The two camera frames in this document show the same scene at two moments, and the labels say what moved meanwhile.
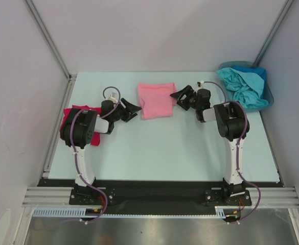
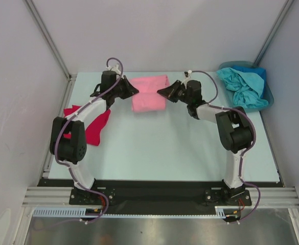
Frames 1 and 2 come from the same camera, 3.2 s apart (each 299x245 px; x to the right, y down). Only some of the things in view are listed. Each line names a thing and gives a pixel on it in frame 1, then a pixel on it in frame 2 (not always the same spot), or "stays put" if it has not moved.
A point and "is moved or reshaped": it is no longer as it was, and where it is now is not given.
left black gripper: x=130 y=108 → x=130 y=90
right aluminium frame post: x=273 y=32 stays put
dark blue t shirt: x=259 y=72 stays put
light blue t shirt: x=248 y=89 stays put
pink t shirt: x=156 y=99 is moved or reshaped
